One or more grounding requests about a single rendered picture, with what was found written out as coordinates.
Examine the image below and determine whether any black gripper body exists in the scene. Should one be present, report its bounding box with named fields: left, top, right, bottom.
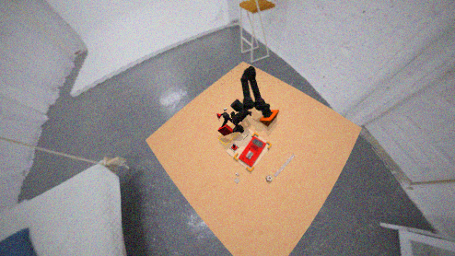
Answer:
left=223, top=112, right=244, bottom=133

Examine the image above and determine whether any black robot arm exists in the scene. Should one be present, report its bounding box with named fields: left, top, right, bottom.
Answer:
left=230, top=66, right=273, bottom=119

